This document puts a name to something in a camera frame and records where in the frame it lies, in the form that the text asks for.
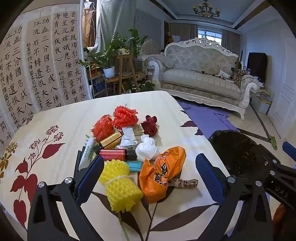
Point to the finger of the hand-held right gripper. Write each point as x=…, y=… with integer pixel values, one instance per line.
x=268, y=157
x=289, y=149

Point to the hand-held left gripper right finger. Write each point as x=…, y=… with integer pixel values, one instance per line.
x=208, y=176

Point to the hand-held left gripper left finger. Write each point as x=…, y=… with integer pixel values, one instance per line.
x=91, y=178

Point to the white plastic tube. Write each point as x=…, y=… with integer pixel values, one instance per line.
x=89, y=150

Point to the yellow foam net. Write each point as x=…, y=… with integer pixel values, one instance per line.
x=120, y=192

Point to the brown bottle red label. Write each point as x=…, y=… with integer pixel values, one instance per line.
x=113, y=154

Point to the black trash bin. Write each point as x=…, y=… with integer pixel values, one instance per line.
x=231, y=150

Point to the brown bottle yellow label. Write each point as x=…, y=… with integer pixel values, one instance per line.
x=111, y=140

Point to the teal small box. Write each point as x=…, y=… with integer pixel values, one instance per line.
x=134, y=166

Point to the white wrapper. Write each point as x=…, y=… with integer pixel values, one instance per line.
x=128, y=139

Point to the orange plastic bag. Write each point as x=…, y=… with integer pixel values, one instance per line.
x=152, y=183

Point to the white plastic bag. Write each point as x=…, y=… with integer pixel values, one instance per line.
x=146, y=150

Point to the frilly red foam net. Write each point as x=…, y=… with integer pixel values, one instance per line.
x=124, y=117

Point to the person's right forearm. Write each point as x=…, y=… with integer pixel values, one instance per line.
x=281, y=214

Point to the green slipper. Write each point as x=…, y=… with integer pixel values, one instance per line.
x=272, y=141

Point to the clear storage box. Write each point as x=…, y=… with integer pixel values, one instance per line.
x=260, y=105

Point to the purple floor cloth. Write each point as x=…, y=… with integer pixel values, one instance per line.
x=208, y=120

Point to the white door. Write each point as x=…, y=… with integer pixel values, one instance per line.
x=284, y=92

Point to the floral tablecloth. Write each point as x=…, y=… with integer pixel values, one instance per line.
x=69, y=120

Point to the leopard print bag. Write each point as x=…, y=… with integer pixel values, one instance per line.
x=240, y=76

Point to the black cloth cover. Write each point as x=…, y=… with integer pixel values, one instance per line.
x=256, y=64

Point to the metal rack with blue crate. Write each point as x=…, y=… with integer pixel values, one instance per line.
x=99, y=87

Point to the papers on sofa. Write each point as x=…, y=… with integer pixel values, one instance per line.
x=223, y=75

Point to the ornate white sofa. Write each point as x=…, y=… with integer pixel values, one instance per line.
x=196, y=78

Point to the small green floor plant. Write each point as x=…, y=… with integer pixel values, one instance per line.
x=146, y=86

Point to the green plant in white pot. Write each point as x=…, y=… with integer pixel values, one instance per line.
x=108, y=71

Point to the wooden plant stand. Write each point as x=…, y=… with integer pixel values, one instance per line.
x=126, y=67

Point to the calligraphy folding screen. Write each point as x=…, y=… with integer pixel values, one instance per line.
x=46, y=69

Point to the brown window curtain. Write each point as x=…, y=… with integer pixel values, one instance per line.
x=183, y=32
x=232, y=40

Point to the striped cushion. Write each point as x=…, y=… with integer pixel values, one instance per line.
x=165, y=60

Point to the small decorated pot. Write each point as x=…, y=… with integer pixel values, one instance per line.
x=123, y=51

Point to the window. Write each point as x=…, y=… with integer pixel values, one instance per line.
x=210, y=34

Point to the ornate armchair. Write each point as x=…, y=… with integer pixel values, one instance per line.
x=149, y=47

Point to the tall dark green plant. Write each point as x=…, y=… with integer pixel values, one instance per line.
x=137, y=41

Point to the brown hanging garment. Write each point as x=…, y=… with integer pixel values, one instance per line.
x=89, y=25

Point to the grey curtain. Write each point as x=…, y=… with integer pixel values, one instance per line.
x=111, y=23

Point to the chandelier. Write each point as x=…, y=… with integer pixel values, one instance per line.
x=207, y=10

